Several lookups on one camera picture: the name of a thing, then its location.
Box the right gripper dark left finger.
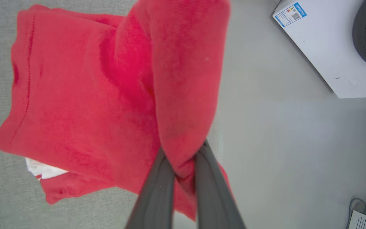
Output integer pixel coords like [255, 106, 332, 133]
[125, 147, 176, 229]

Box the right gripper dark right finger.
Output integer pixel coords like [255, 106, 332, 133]
[194, 139, 247, 229]

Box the red and white jersey shirt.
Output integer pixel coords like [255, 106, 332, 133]
[0, 0, 234, 221]

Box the white washing machine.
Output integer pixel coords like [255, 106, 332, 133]
[272, 0, 366, 99]

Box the blue white energy label sticker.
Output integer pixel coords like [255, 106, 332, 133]
[274, 3, 307, 28]

